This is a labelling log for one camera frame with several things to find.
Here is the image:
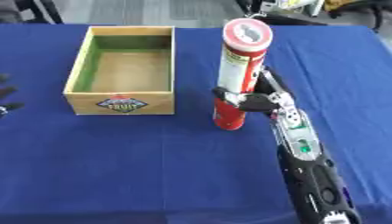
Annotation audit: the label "black chair legs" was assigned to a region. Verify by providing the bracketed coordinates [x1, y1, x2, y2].
[13, 0, 67, 25]

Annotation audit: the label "tan cardboard box green inside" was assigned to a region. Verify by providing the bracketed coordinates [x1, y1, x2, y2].
[61, 25, 178, 116]

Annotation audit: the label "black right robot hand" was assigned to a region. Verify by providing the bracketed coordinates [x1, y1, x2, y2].
[211, 66, 298, 116]

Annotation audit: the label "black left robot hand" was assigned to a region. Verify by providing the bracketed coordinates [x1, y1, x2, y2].
[0, 73, 26, 118]

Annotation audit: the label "red and white tall canister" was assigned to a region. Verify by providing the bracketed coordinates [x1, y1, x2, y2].
[211, 17, 275, 131]

